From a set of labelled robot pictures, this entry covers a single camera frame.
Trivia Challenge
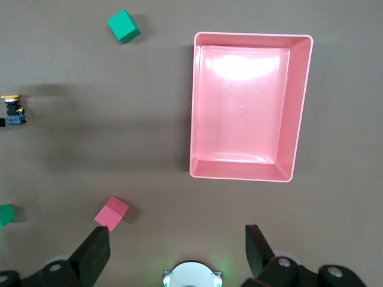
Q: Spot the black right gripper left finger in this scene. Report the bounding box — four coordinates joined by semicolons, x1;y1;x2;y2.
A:
0;225;111;287

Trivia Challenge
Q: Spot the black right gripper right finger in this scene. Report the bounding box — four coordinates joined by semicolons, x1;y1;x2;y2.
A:
241;224;369;287

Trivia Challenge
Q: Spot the orange mushroom push button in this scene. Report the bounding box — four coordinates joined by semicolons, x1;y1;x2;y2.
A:
0;94;28;126

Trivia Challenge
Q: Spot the pinkish red foam cube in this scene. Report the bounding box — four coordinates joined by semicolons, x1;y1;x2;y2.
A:
93;196;130;232

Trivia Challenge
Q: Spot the green foam cube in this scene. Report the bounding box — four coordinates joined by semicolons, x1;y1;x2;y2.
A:
107;8;142;44
0;203;16;228

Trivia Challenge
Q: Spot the brown table mat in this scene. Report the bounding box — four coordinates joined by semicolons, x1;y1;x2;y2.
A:
0;0;383;287

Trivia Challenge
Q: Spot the pink plastic bin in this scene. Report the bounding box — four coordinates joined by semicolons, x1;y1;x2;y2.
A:
189;31;314;183

